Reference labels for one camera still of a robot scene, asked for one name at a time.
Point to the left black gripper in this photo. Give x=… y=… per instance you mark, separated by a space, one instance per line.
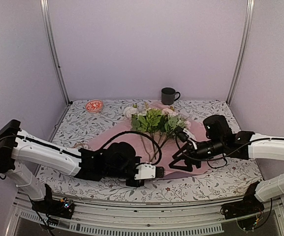
x=141 y=183

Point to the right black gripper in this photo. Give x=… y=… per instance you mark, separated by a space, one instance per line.
x=191 y=155

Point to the purple pink wrapping paper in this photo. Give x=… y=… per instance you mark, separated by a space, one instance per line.
x=197 y=129

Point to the lilac white flower bouquet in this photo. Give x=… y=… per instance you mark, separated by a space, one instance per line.
x=168 y=125

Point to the green white flower sprig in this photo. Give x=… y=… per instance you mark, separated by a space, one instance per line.
x=148 y=121

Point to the pink rose stem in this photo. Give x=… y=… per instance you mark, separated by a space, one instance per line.
x=168 y=111

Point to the white rose long stem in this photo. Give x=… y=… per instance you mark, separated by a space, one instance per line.
x=133 y=112

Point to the dark grey metal mug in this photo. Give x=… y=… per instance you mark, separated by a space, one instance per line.
x=169 y=96

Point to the red patterned ceramic bowl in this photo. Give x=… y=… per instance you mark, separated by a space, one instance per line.
x=94 y=106

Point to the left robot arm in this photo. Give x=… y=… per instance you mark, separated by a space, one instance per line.
x=112 y=159

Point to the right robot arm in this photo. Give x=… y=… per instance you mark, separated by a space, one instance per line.
x=223 y=143

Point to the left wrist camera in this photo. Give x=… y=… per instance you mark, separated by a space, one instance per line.
x=145 y=171

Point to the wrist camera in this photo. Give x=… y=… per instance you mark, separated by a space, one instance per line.
x=186 y=136
x=145 y=171

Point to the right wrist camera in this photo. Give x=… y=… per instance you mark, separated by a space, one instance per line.
x=186 y=136

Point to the front aluminium rail base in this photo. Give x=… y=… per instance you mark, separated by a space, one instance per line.
x=109 y=218

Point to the right aluminium frame post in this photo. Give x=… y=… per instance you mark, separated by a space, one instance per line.
x=242 y=50

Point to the aluminium frame post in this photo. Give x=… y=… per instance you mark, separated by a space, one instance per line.
x=242 y=50
x=54 y=55

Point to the left aluminium frame post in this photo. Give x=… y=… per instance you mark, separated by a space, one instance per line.
x=54 y=55

